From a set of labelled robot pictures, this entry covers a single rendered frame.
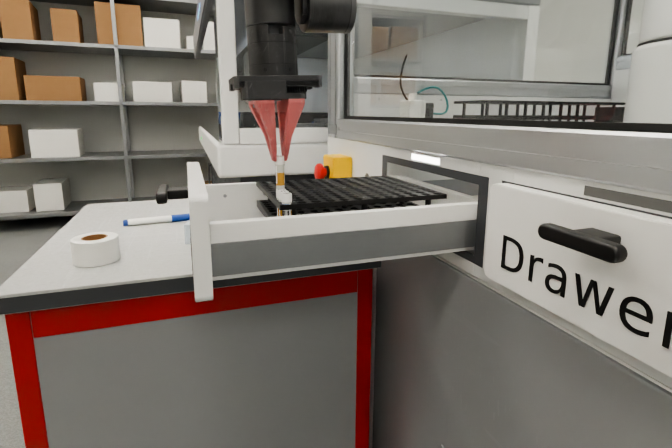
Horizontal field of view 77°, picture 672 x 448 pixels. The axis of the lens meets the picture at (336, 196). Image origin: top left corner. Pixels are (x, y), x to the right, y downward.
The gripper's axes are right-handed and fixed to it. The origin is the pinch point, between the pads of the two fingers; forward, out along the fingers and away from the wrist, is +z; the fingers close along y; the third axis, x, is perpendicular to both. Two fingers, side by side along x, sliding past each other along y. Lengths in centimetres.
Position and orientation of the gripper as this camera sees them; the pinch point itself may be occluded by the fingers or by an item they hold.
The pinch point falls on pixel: (279, 154)
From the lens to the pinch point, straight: 53.2
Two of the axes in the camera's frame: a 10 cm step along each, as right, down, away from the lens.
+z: 0.4, 9.8, 2.0
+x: -3.3, -1.8, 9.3
